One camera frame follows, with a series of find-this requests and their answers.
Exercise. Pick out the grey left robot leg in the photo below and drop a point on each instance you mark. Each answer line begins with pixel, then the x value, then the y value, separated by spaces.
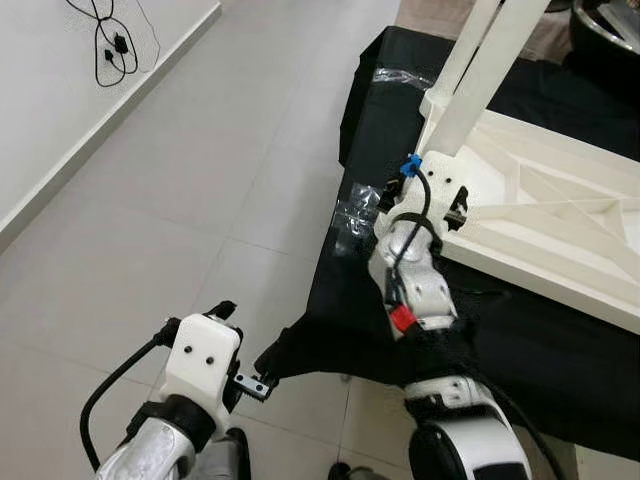
pixel 225 458

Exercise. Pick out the white plastic children table top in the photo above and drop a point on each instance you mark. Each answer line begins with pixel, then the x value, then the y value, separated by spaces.
pixel 560 230

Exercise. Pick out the clear tape strip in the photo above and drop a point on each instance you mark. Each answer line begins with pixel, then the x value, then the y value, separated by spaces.
pixel 400 77

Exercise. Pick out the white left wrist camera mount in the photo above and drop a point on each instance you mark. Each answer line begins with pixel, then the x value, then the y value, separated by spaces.
pixel 200 355

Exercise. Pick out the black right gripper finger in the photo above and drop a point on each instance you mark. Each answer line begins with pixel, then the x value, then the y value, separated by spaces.
pixel 387 195
pixel 458 207

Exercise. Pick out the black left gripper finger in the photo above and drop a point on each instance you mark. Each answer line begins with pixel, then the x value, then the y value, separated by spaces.
pixel 222 310
pixel 272 358

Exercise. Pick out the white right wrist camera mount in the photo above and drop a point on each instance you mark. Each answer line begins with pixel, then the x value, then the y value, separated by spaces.
pixel 440 175

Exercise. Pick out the white plastic table leg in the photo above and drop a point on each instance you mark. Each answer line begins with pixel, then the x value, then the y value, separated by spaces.
pixel 495 70
pixel 465 45

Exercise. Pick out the black right robot leg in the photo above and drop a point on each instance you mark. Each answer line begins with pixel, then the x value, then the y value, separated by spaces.
pixel 345 472

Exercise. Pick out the beige cloth covered shelf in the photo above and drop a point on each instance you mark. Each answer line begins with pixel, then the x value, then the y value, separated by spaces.
pixel 430 15

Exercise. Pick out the clear tape cross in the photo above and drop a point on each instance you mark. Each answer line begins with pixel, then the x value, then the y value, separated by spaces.
pixel 350 225

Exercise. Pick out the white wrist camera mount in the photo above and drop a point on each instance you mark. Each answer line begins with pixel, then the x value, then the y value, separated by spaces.
pixel 200 355
pixel 440 175

